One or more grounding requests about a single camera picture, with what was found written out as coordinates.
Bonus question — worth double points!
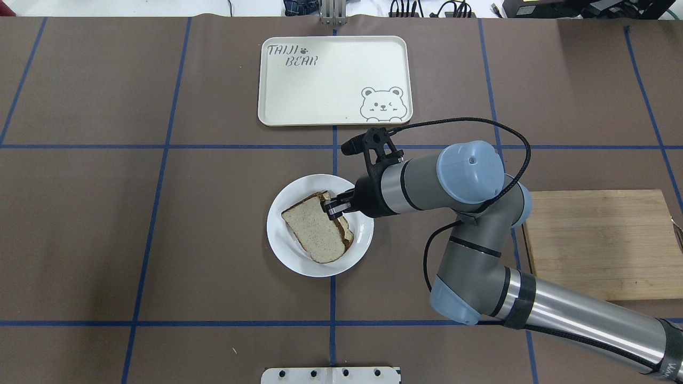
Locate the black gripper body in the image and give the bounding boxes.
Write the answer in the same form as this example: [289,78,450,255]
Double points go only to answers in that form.
[341,175,386,218]

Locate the bread slice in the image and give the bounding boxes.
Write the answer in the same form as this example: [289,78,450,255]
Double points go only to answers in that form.
[281,191,343,264]
[320,190,354,254]

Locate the white round plate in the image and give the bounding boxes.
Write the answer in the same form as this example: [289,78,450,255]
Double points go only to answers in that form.
[267,173,374,277]

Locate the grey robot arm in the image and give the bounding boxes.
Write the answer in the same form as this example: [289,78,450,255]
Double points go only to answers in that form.
[323,134,681,383]

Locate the bread slice under egg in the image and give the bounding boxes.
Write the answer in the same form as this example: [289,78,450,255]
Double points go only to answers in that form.
[320,190,354,254]

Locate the cream bear serving tray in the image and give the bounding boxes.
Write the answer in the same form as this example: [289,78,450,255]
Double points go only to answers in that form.
[258,36,413,126]

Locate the wooden cutting board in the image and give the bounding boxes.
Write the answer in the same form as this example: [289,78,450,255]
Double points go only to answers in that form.
[523,189,682,301]

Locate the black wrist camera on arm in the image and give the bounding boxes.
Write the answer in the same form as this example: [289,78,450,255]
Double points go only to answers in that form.
[341,127,404,179]

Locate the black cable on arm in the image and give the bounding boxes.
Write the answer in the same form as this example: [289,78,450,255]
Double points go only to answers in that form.
[385,117,532,293]

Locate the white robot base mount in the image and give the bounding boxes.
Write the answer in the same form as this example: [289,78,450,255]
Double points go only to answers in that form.
[260,366,402,383]

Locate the metal camera stand post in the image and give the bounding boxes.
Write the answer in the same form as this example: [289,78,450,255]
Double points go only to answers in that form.
[317,0,348,27]

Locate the black cables behind table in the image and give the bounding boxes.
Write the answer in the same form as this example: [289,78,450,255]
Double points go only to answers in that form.
[388,0,477,19]

